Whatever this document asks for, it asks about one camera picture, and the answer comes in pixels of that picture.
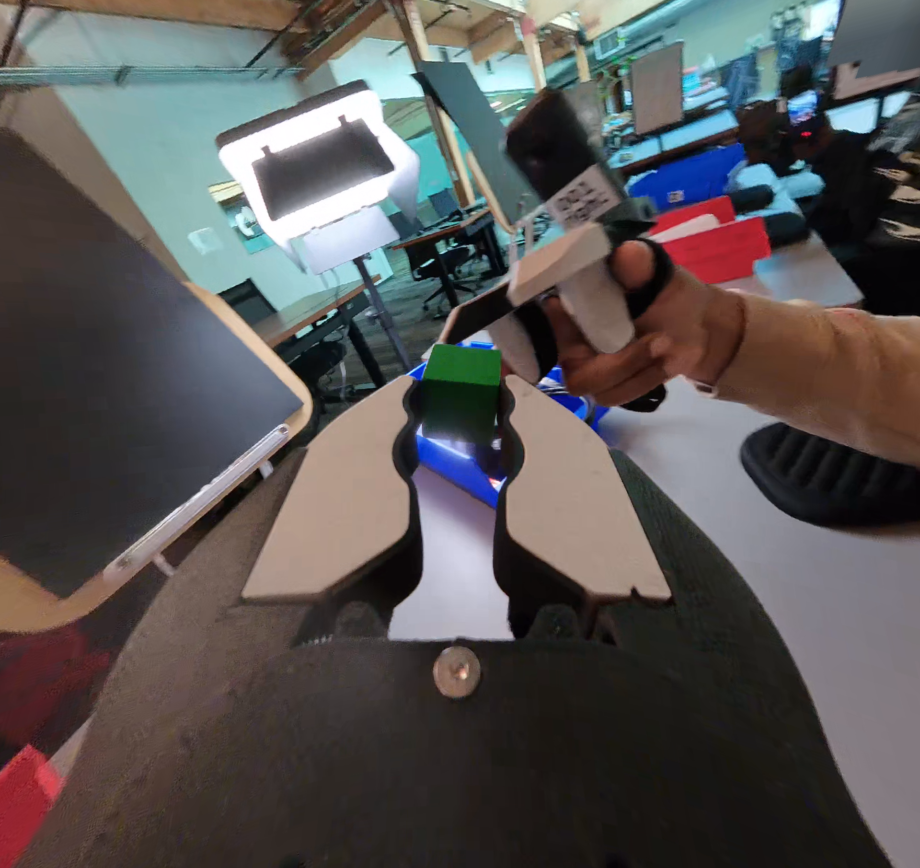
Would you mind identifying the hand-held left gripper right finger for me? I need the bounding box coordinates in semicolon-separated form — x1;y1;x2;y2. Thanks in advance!
494;375;674;641

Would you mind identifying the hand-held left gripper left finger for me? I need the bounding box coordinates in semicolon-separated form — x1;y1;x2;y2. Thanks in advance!
241;375;424;637

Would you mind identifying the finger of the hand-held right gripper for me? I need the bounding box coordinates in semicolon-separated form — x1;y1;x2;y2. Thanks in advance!
438;280;521;347
505;221;613;307

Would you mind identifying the green cube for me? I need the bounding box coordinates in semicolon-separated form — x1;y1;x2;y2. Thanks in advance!
419;343;503;446

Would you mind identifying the blue plastic bin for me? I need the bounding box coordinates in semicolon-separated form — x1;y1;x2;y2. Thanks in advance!
408;327;613;511

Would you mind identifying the red plastic bin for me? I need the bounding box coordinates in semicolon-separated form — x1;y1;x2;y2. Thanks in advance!
0;742;64;868

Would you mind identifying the person's right forearm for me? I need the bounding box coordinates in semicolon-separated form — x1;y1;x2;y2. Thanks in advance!
693;291;920;468

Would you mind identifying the person's right hand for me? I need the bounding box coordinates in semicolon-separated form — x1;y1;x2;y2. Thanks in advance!
545;240;746;407

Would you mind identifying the black office chair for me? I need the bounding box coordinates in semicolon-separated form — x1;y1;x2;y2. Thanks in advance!
413;246;481;319

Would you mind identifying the black flag panel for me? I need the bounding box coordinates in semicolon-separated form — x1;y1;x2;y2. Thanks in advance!
412;59;520;231

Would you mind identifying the wooden-top desk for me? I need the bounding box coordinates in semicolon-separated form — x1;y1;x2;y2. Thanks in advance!
391;208;504;287
248;275;392;394

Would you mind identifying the grey standing panel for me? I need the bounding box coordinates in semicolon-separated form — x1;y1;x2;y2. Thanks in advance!
629;40;685;137

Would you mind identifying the blue storage bin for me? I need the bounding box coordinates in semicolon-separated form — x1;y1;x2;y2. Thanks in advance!
624;142;750;218

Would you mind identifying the red storage bin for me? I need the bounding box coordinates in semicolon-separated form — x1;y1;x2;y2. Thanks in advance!
668;217;773;284
649;196;736;236

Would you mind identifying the black panel on white stand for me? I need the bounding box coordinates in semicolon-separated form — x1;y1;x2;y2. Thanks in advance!
0;127;315;633

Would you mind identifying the black ribbed pad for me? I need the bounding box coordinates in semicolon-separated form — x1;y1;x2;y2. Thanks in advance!
740;421;920;530

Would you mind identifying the white softbox light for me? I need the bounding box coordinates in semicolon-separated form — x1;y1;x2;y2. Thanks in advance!
214;79;423;376

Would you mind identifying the red crate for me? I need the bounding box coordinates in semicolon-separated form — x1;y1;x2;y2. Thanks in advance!
0;624;112;747

